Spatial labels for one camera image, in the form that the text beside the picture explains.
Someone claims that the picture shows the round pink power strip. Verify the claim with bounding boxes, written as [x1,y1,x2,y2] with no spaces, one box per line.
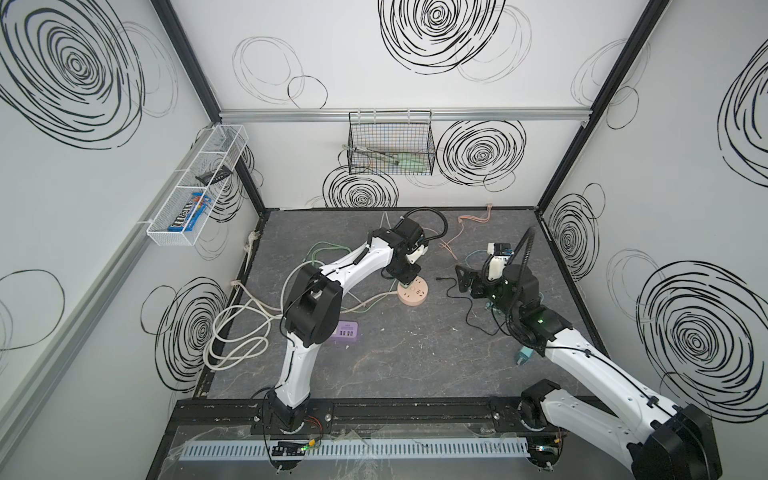
[397,277,429,307]

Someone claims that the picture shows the pink charger cable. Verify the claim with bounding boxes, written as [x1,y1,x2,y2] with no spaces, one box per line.
[434,203,494,262]

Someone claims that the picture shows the green cable bundle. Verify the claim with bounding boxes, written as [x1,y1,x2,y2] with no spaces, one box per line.
[302,239,400,316]

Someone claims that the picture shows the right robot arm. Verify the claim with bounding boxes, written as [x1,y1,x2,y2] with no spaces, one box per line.
[456,264,723,479]

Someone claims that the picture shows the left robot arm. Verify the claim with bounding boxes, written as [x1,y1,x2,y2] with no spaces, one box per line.
[266,216,430,432]

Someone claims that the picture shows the purple power strip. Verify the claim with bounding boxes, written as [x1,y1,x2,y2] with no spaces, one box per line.
[329,320,359,343]

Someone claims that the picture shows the green cloth in basket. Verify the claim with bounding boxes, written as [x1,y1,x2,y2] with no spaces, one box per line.
[395,152,432,175]

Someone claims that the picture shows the metal tongs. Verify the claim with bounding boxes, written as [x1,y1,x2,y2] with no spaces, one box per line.
[343,144,400,165]

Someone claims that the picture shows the black remote control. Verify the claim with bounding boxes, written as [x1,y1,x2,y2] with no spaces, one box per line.
[195,165,232,186]

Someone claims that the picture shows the blue candy pack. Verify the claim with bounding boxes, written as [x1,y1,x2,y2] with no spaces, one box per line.
[167,192,210,232]

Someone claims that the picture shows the black thin cable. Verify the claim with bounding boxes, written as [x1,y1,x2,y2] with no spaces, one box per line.
[434,275,511,337]

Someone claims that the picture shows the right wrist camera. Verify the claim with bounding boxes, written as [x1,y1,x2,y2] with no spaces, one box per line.
[486,242,514,281]

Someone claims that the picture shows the black wire basket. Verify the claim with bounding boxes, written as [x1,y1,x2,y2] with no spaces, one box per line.
[343,119,437,176]

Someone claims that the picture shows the white power cords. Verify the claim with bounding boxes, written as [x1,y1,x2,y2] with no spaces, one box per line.
[202,230,400,373]

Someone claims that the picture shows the white wire shelf basket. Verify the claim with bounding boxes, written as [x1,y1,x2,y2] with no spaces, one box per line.
[146,124,248,247]

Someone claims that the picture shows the aluminium wall rail back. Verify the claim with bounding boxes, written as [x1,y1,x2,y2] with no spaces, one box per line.
[220,107,592,123]

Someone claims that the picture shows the aluminium wall rail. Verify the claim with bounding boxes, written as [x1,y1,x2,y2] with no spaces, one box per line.
[1,119,208,432]
[220,107,592,123]

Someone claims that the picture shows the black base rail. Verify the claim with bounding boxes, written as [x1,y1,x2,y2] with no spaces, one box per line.
[163,393,568,440]

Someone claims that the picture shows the white slotted cable duct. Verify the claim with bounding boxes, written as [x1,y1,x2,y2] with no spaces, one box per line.
[179,437,530,462]

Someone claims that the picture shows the aluminium wall rail left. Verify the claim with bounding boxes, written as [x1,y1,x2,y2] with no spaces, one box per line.
[1,119,208,432]

